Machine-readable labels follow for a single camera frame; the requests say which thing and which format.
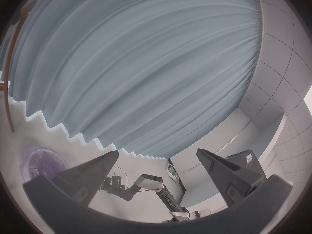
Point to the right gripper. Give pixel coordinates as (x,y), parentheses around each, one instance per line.
(109,188)

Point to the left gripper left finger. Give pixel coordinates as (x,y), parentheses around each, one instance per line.
(92,174)

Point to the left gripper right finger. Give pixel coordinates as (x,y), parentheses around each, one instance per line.
(224,177)

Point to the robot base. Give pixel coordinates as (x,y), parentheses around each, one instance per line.
(202,212)

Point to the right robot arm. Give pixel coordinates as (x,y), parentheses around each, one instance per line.
(148,181)

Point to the white trash bin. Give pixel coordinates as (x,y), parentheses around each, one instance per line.
(26,174)

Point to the white wooden-legged chair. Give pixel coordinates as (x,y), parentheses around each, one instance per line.
(9,101)

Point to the pale blue curtain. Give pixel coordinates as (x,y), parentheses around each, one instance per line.
(146,69)

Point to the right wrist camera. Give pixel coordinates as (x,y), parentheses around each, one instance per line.
(108,180)

